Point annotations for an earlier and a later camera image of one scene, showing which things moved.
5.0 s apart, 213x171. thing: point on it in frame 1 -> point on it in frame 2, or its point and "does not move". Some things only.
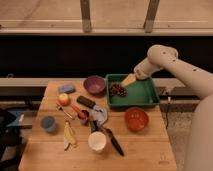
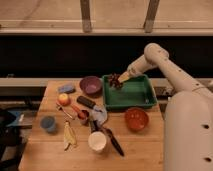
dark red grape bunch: [117, 89] -> [113, 80]
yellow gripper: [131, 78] -> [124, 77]
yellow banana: [69, 139] does not move
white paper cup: [97, 140] does not move
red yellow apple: [64, 99] does not move
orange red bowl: [136, 118] does not move
